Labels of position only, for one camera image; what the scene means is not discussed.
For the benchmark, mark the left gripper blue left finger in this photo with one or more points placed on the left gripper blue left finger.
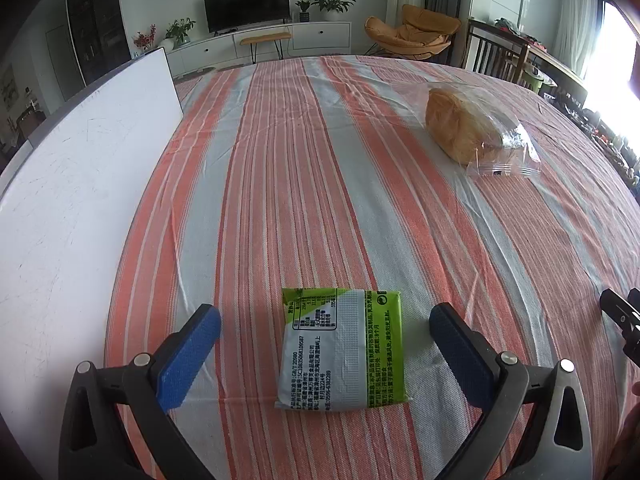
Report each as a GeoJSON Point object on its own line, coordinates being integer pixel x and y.
{"type": "Point", "coordinates": [94, 443]}

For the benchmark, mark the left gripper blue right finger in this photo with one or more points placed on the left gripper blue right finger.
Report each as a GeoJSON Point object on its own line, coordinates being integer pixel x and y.
{"type": "Point", "coordinates": [556, 441]}

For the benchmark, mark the green white snack packet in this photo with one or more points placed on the green white snack packet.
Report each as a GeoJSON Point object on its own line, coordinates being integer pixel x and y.
{"type": "Point", "coordinates": [342, 350]}

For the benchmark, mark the bread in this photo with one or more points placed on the bread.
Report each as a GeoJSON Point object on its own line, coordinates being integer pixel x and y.
{"type": "Point", "coordinates": [474, 128]}

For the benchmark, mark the white board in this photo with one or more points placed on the white board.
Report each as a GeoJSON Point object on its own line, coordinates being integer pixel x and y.
{"type": "Point", "coordinates": [65, 216]}

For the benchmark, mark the striped red grey tablecloth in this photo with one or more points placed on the striped red grey tablecloth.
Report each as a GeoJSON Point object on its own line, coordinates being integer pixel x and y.
{"type": "Point", "coordinates": [316, 172]}

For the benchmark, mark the wooden side table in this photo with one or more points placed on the wooden side table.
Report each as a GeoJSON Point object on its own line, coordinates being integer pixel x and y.
{"type": "Point", "coordinates": [496, 52]}

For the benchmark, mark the orange lounge chair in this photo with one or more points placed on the orange lounge chair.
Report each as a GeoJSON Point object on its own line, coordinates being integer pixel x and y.
{"type": "Point", "coordinates": [421, 35]}

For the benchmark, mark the white tv cabinet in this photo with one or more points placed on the white tv cabinet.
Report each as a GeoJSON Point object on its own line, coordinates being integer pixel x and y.
{"type": "Point", "coordinates": [223, 51]}

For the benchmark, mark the red flower vase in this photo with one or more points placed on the red flower vase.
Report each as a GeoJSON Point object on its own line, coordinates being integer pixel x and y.
{"type": "Point", "coordinates": [145, 41]}

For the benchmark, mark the green potted plant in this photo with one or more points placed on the green potted plant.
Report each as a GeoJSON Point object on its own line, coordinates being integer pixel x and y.
{"type": "Point", "coordinates": [332, 10]}

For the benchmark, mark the dark display cabinet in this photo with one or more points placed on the dark display cabinet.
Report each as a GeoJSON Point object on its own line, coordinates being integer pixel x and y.
{"type": "Point", "coordinates": [98, 37]}

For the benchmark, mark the small potted plant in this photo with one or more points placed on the small potted plant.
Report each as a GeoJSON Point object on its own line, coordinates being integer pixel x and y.
{"type": "Point", "coordinates": [177, 34]}

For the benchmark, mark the wooden stool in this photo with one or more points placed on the wooden stool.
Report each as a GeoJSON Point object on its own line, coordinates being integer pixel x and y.
{"type": "Point", "coordinates": [254, 42]}

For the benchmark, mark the black television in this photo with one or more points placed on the black television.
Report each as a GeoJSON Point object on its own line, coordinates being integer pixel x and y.
{"type": "Point", "coordinates": [222, 15]}

